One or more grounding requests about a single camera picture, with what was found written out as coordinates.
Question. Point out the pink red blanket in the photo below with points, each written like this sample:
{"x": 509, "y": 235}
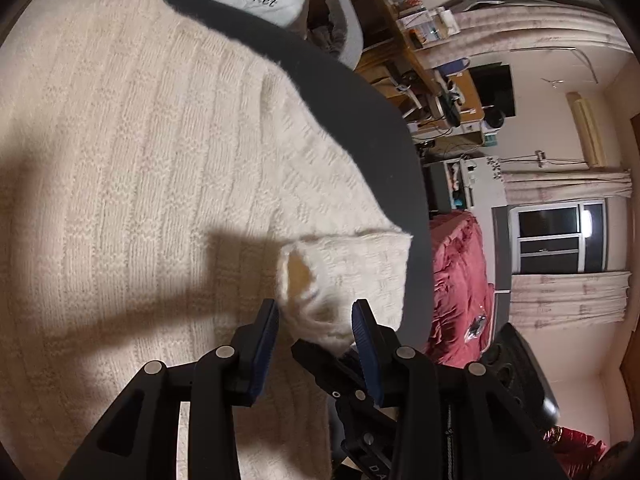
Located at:
{"x": 464, "y": 299}

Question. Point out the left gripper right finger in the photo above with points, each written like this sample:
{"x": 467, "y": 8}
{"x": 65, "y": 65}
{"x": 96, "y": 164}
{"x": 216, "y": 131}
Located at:
{"x": 382, "y": 357}

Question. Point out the beige middle curtain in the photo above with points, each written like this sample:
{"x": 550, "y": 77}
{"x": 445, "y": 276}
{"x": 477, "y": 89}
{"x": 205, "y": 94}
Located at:
{"x": 509, "y": 28}

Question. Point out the low grey tv cabinet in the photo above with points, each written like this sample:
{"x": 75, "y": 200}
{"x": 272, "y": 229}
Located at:
{"x": 464, "y": 184}

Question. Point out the right side window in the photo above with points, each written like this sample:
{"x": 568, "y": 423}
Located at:
{"x": 557, "y": 238}

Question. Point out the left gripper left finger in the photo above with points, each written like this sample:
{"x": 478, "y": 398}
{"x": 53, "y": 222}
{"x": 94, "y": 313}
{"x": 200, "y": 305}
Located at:
{"x": 249, "y": 354}

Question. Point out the wooden desk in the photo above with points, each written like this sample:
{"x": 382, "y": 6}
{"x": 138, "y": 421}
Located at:
{"x": 396, "y": 35}

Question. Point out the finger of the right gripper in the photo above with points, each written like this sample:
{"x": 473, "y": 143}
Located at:
{"x": 341, "y": 377}

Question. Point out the beige right curtain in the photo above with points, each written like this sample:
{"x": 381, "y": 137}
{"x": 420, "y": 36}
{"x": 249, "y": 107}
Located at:
{"x": 561, "y": 301}

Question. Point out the wall air conditioner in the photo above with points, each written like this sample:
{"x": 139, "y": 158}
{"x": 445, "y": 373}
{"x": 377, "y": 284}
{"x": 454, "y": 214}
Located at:
{"x": 587, "y": 129}

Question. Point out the cream knit sweater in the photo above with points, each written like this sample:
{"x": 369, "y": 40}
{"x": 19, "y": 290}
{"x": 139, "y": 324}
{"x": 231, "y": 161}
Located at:
{"x": 50, "y": 396}

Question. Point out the beige curtain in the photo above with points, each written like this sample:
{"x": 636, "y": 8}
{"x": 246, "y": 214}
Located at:
{"x": 509, "y": 28}
{"x": 561, "y": 301}

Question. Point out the blue water jug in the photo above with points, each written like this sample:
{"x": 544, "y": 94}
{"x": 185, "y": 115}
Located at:
{"x": 453, "y": 67}

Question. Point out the black monitor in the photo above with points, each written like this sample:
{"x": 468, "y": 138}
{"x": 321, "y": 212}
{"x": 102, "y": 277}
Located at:
{"x": 494, "y": 86}

